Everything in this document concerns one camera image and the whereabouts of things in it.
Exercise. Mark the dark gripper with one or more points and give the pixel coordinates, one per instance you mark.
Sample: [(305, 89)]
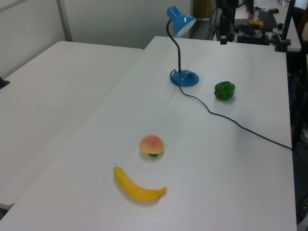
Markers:
[(223, 24)]

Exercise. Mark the black pole with clamp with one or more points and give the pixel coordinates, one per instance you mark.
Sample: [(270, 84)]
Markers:
[(286, 24)]

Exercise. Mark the blue desk lamp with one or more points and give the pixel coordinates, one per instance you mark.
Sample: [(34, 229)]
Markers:
[(185, 78)]

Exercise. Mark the black computer mouse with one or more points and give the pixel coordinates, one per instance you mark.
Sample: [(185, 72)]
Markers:
[(273, 10)]

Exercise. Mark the green bell pepper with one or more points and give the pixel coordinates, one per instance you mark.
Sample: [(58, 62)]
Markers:
[(224, 91)]

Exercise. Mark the yellow toy object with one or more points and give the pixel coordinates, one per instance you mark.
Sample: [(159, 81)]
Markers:
[(256, 22)]

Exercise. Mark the toy peach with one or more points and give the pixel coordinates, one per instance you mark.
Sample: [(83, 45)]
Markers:
[(151, 144)]

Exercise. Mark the black equipment rig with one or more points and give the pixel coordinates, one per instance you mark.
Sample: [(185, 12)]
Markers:
[(252, 36)]

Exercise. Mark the yellow toy banana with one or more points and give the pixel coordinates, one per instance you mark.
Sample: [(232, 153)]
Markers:
[(137, 191)]

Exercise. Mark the dark bracket at table edge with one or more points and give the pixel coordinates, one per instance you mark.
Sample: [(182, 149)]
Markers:
[(3, 83)]

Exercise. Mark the black keyboard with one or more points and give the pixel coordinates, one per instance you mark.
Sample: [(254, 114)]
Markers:
[(267, 19)]

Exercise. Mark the wooden panel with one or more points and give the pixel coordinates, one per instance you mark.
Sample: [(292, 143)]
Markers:
[(202, 9)]

